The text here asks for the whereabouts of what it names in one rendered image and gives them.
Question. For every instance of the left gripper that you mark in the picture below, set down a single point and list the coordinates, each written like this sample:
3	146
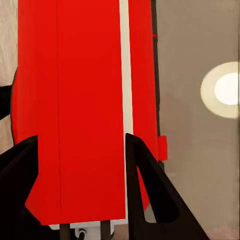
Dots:
5	98

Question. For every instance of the radio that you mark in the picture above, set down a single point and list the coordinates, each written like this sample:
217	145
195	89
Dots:
87	73

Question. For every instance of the coffee table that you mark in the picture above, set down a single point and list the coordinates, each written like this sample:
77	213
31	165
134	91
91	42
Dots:
199	83

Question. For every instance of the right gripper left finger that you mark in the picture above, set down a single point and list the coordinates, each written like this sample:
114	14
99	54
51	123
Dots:
19	168

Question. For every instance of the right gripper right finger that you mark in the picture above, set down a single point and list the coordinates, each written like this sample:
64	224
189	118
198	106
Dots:
174	220

